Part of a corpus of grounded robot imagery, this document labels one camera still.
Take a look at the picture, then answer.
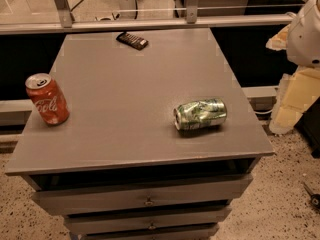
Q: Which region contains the dented green soda can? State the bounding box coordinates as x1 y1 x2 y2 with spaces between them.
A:
174 98 227 131

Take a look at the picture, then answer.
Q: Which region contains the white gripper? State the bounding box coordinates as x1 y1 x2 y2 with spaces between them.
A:
266 0 320 134

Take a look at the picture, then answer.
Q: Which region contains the red Coca-Cola can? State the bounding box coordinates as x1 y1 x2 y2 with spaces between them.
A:
25 73 70 125

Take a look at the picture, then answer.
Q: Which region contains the grey metal railing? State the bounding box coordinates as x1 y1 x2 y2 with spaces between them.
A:
0 0 293 35

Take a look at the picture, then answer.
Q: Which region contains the grey drawer cabinet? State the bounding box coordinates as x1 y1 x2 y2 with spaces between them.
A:
6 29 273 240

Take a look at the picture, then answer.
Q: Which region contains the black remote control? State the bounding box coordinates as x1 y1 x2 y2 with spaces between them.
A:
116 32 149 51

